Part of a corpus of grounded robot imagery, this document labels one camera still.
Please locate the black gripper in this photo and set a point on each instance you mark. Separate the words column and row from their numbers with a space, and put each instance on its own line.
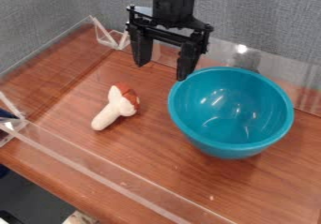
column 167, row 21

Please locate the white brown toy mushroom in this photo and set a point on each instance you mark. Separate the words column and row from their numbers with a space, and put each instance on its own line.
column 123, row 104

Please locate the blue plastic bowl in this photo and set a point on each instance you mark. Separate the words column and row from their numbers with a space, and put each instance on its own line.
column 232, row 111

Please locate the clear acrylic back barrier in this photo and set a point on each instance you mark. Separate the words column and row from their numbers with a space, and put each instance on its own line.
column 297, row 77

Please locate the clear acrylic barrier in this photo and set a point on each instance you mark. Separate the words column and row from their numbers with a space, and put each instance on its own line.
column 297, row 77
column 180, row 193
column 22, row 52

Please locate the clear acrylic left barrier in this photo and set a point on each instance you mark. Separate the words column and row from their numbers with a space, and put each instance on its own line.
column 22, row 52

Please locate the clear acrylic front barrier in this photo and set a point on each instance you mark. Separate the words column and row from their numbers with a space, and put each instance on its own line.
column 180, row 193

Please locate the clear acrylic corner bracket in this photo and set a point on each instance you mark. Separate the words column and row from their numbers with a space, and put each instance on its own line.
column 111, row 38

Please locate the clear acrylic left bracket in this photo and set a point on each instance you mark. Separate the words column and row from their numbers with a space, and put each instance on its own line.
column 10, row 118

